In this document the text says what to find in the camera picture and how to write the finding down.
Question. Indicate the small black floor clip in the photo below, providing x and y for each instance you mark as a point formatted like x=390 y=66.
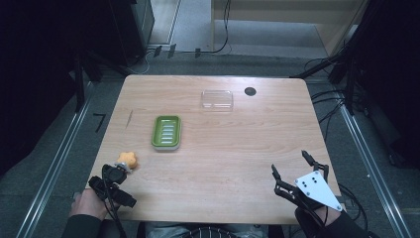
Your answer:
x=157 y=51
x=171 y=50

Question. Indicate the orange star-shaped soap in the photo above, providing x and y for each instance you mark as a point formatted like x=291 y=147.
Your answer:
x=128 y=159

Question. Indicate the black tape floor mark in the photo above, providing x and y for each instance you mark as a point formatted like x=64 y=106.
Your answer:
x=99 y=119

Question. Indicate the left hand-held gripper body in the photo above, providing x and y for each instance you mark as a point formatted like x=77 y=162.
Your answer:
x=115 y=195

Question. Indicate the green soap dish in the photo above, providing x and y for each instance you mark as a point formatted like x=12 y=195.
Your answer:
x=166 y=132

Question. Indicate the black cabinet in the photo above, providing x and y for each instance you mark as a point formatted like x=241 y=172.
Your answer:
x=132 y=29

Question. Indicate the dark round table hole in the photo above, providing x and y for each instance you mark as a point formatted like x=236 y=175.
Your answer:
x=250 y=91

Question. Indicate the person's right hand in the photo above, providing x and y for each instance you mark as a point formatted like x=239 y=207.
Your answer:
x=332 y=216

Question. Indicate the metal floor rail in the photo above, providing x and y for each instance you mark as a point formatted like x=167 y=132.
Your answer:
x=54 y=165
x=373 y=168

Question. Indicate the person's left hand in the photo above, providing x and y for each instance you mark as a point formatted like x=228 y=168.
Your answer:
x=86 y=205

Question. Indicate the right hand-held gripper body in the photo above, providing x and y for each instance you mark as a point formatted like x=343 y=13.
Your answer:
x=315 y=190

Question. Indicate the black metal stand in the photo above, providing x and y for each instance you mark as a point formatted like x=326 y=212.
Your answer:
x=79 y=82
x=346 y=69

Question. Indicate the clear plastic container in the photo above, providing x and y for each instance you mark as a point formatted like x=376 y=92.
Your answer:
x=217 y=99

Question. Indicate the person's striped clothing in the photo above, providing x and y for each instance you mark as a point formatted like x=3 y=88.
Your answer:
x=204 y=231

